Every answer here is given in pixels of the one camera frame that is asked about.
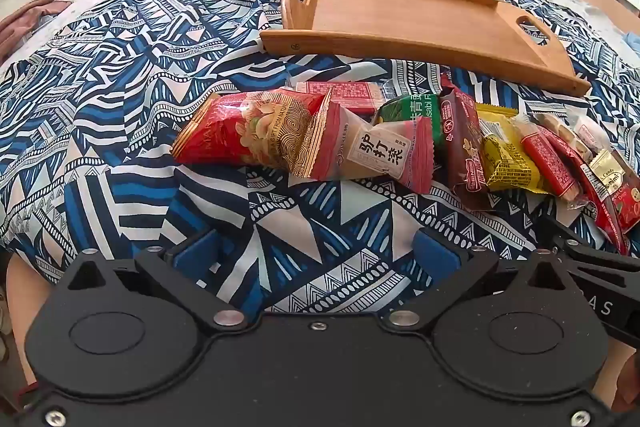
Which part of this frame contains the gold red candy packet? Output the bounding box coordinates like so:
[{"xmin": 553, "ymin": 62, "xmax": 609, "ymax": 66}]
[{"xmin": 575, "ymin": 149, "xmax": 640, "ymax": 235}]

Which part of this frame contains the brown chocolate packet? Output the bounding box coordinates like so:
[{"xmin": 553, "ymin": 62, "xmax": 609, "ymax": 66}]
[{"xmin": 439, "ymin": 77, "xmax": 493, "ymax": 210}]

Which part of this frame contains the white clear candy packet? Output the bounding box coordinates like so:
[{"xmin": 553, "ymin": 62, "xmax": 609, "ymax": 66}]
[{"xmin": 570, "ymin": 114, "xmax": 608, "ymax": 148}]

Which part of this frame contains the wooden tray with handles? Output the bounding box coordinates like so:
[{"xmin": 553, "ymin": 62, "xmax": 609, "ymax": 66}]
[{"xmin": 260, "ymin": 0, "xmax": 592, "ymax": 98}]

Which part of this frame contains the red label cracker packet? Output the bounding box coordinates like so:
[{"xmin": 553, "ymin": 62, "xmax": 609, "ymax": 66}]
[{"xmin": 290, "ymin": 81, "xmax": 388, "ymax": 115}]

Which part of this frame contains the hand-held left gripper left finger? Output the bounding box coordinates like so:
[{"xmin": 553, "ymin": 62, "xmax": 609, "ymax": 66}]
[{"xmin": 65, "ymin": 229, "xmax": 247, "ymax": 334}]

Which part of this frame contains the blue white patterned blanket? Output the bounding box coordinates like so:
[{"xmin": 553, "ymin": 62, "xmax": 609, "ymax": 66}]
[{"xmin": 0, "ymin": 0, "xmax": 640, "ymax": 314}]

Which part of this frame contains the green pea packet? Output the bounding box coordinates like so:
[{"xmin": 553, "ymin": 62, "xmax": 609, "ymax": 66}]
[{"xmin": 372, "ymin": 93, "xmax": 443, "ymax": 145}]

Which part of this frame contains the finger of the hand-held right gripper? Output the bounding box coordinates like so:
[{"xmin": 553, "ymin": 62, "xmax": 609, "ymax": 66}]
[{"xmin": 543, "ymin": 216, "xmax": 640, "ymax": 277}]

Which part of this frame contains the pink pastry packet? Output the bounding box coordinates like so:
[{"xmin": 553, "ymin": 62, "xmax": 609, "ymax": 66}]
[{"xmin": 312, "ymin": 104, "xmax": 435, "ymax": 194}]

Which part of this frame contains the yellow snack packet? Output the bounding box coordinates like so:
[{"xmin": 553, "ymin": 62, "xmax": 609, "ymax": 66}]
[{"xmin": 475, "ymin": 103, "xmax": 546, "ymax": 192}]

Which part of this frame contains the clear biscuit packet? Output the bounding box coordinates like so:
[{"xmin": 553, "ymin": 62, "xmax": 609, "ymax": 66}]
[{"xmin": 542, "ymin": 114, "xmax": 601, "ymax": 162}]

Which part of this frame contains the long red stick packet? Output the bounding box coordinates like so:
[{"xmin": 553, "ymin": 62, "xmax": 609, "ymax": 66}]
[{"xmin": 537, "ymin": 124, "xmax": 632, "ymax": 255}]

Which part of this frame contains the red peanut packet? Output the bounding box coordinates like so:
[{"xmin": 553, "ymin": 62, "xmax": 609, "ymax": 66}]
[{"xmin": 171, "ymin": 88, "xmax": 333, "ymax": 180}]

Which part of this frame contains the brown cloth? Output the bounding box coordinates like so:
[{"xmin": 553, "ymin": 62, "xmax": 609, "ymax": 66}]
[{"xmin": 0, "ymin": 0, "xmax": 71, "ymax": 58}]

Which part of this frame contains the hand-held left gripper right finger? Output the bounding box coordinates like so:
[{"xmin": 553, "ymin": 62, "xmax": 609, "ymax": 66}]
[{"xmin": 385, "ymin": 229, "xmax": 565, "ymax": 334}]

